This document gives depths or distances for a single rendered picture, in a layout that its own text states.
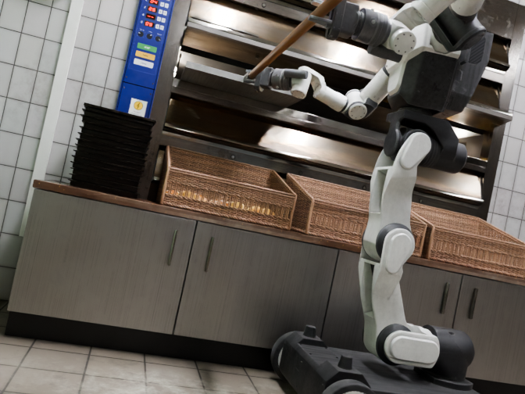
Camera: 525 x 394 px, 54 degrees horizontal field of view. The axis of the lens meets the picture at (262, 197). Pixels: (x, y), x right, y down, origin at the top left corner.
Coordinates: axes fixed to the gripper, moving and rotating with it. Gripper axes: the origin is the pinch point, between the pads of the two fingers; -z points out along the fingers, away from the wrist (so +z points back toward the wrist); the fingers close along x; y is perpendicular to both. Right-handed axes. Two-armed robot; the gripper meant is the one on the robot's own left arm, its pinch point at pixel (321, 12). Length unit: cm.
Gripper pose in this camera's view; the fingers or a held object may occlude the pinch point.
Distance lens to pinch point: 148.3
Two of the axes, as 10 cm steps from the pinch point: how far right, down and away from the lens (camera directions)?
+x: -2.0, 9.8, -0.2
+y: -2.3, -0.3, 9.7
